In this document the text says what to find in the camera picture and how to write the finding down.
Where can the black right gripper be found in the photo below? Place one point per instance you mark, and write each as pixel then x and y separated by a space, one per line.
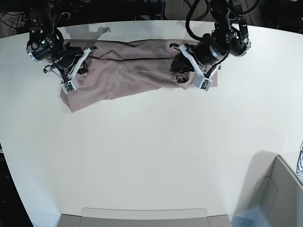
pixel 66 57

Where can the mauve pink T-shirt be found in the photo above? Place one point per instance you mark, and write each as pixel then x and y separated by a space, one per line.
pixel 118 69

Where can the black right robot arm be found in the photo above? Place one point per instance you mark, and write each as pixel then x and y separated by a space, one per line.
pixel 46 42

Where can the blue striped cloth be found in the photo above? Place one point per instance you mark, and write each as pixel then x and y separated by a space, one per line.
pixel 299 168

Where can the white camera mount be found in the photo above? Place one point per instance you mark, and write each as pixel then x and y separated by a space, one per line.
pixel 69 83
pixel 196 71

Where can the grey cardboard box right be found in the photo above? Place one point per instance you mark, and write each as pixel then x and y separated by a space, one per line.
pixel 277 200

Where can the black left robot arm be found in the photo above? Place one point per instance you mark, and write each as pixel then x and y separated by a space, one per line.
pixel 227 20

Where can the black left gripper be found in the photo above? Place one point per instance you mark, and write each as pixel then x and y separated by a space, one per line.
pixel 212 50

